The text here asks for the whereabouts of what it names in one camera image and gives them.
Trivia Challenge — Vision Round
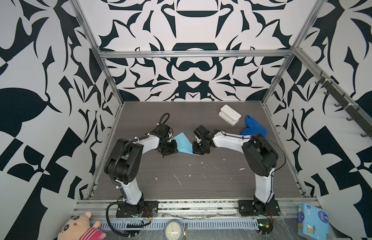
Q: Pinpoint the light blue paper sheet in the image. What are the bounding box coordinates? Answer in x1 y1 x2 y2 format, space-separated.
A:
172 133 194 155

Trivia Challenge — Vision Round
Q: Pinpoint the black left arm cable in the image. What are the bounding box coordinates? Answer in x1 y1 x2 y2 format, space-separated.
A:
105 200 145 238

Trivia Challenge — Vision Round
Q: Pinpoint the white slotted cable duct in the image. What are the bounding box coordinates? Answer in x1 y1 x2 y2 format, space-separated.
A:
100 219 259 231

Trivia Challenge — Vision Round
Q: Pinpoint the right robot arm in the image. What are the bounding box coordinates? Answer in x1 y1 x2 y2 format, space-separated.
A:
192 125 279 207

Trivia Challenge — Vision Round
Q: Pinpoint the round analog clock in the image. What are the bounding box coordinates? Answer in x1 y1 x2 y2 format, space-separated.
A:
164 220 185 240

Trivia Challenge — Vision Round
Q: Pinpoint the black wall hook rack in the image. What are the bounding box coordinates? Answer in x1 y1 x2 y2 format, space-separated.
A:
315 71 372 140

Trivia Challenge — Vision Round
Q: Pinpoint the blue tissue pack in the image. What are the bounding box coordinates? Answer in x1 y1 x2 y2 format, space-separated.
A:
297 203 330 240

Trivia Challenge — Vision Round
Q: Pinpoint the blue cloth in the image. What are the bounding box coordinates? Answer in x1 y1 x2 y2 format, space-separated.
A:
240 115 267 137

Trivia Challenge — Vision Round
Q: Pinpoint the pink plush toy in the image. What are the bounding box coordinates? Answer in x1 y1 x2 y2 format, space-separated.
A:
57 212 106 240

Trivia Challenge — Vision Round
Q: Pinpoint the small black electronics module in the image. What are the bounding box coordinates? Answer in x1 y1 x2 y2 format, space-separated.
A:
257 219 274 236

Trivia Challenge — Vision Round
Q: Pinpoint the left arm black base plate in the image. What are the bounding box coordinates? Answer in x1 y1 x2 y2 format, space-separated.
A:
116 200 159 218

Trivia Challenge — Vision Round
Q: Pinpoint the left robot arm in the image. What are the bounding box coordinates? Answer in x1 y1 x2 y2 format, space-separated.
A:
104 124 178 209

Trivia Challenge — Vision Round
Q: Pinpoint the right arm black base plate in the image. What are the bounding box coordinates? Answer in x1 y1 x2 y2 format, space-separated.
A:
238 199 280 217

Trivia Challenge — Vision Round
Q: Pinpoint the white rectangular box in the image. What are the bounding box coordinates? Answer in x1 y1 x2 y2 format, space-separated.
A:
219 105 242 126

